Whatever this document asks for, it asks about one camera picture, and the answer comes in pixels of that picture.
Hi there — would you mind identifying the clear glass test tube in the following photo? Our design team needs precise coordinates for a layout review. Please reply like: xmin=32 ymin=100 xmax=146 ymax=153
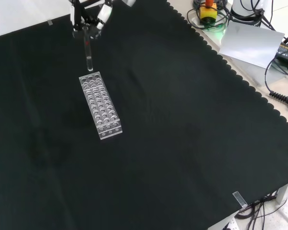
xmin=83 ymin=26 xmax=94 ymax=72

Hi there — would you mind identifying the white table leg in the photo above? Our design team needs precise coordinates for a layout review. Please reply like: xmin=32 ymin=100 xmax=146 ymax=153
xmin=276 ymin=178 xmax=288 ymax=205

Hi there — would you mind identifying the yellow emergency stop button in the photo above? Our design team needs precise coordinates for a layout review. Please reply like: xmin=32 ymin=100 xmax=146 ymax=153
xmin=199 ymin=0 xmax=217 ymax=25

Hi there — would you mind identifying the black looped cable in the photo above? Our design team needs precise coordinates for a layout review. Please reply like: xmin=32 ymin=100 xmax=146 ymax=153
xmin=187 ymin=0 xmax=231 ymax=31

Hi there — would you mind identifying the black power adapter box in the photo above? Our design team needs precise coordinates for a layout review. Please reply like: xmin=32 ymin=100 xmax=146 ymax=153
xmin=275 ymin=42 xmax=288 ymax=65

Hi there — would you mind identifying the white power strip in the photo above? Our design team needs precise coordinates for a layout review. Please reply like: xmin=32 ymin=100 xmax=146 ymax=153
xmin=222 ymin=217 xmax=239 ymax=230

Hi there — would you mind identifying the black bench cloth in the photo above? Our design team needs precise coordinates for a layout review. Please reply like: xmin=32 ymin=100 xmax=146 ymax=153
xmin=0 ymin=0 xmax=288 ymax=230

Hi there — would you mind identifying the black cable with ribbed plug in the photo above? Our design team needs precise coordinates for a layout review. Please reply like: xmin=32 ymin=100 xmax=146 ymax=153
xmin=264 ymin=58 xmax=288 ymax=111

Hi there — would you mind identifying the black cable bundle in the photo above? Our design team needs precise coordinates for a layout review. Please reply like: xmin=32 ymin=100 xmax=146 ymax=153
xmin=234 ymin=195 xmax=278 ymax=230

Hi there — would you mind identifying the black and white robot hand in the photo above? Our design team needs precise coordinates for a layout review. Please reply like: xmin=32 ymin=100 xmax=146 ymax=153
xmin=70 ymin=0 xmax=136 ymax=40

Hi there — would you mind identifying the pale grey board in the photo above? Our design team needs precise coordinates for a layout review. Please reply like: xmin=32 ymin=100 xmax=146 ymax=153
xmin=218 ymin=22 xmax=285 ymax=69

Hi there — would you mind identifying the clear acrylic test tube rack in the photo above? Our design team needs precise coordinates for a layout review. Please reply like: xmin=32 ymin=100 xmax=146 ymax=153
xmin=78 ymin=71 xmax=123 ymax=140

